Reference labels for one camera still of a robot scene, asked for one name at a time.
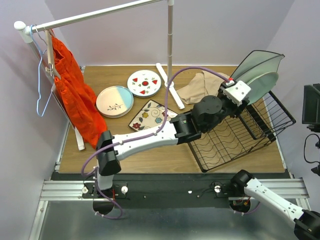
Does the square leaf pattern plate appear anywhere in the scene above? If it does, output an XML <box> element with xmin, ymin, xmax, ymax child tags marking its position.
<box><xmin>128</xmin><ymin>100</ymin><xmax>165</xmax><ymax>132</ymax></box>

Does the white blue rimmed plate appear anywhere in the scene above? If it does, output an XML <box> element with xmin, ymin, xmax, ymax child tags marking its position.
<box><xmin>127</xmin><ymin>70</ymin><xmax>162</xmax><ymax>95</ymax></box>

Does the cream and teal plate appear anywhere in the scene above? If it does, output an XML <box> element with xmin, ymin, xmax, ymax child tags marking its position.
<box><xmin>96</xmin><ymin>86</ymin><xmax>134</xmax><ymax>119</ymax></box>

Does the blue striped white plate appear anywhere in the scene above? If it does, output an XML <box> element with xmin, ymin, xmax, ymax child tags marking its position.
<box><xmin>134</xmin><ymin>93</ymin><xmax>157</xmax><ymax>99</ymax></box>

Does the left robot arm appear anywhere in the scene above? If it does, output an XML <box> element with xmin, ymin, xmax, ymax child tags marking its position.
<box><xmin>93</xmin><ymin>81</ymin><xmax>251</xmax><ymax>198</ymax></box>

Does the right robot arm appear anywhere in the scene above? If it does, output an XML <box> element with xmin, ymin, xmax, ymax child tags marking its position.
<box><xmin>230</xmin><ymin>83</ymin><xmax>320</xmax><ymax>240</ymax></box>

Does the white clothes rack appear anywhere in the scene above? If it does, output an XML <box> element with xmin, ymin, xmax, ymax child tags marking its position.
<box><xmin>13</xmin><ymin>0</ymin><xmax>186</xmax><ymax>151</ymax></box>

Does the beige cloth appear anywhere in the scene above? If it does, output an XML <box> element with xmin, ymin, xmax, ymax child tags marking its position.
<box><xmin>177</xmin><ymin>70</ymin><xmax>225</xmax><ymax>105</ymax></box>

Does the large square green plate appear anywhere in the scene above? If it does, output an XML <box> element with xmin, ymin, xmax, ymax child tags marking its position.
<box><xmin>228</xmin><ymin>49</ymin><xmax>286</xmax><ymax>83</ymax></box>

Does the orange garment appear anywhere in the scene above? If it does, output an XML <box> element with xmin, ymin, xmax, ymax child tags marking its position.
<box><xmin>51</xmin><ymin>37</ymin><xmax>108</xmax><ymax>148</ymax></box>

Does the wooden clip hanger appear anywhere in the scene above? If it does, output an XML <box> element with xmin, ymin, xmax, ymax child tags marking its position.
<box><xmin>44</xmin><ymin>29</ymin><xmax>61</xmax><ymax>79</ymax></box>

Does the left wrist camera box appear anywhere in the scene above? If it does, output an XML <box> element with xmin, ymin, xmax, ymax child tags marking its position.
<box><xmin>222</xmin><ymin>80</ymin><xmax>251</xmax><ymax>107</ymax></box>

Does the black wire dish rack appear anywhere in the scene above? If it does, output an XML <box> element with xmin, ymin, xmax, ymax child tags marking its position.
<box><xmin>188</xmin><ymin>92</ymin><xmax>296</xmax><ymax>173</ymax></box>

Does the black mounting rail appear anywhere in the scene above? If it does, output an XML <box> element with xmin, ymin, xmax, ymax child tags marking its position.
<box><xmin>82</xmin><ymin>172</ymin><xmax>293</xmax><ymax>210</ymax></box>

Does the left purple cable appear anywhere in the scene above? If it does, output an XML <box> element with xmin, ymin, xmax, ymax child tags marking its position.
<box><xmin>81</xmin><ymin>66</ymin><xmax>235</xmax><ymax>220</ymax></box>

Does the blue wire hanger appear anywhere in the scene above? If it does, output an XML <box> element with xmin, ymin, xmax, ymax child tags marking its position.
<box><xmin>29</xmin><ymin>24</ymin><xmax>54</xmax><ymax>118</ymax></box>

